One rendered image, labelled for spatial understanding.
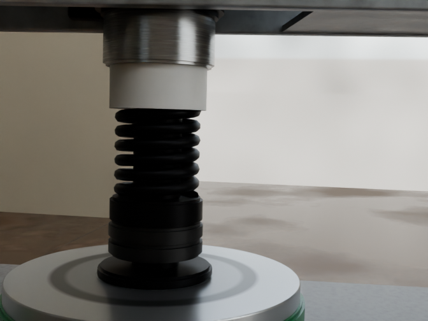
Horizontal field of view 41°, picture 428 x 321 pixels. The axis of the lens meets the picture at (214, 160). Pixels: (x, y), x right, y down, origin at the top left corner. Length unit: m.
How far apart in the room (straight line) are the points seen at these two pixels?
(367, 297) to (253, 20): 0.30
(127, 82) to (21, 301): 0.15
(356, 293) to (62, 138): 5.26
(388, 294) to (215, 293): 0.27
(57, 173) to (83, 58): 1.14
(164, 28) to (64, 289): 0.18
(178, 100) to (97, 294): 0.14
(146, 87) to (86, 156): 5.30
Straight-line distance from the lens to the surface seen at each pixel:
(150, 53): 0.38
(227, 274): 0.43
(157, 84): 0.38
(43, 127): 5.86
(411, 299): 0.61
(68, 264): 0.46
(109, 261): 0.44
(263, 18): 0.48
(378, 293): 0.62
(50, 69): 5.84
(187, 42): 0.39
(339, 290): 0.62
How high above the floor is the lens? 0.98
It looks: 4 degrees down
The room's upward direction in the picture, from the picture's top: 1 degrees clockwise
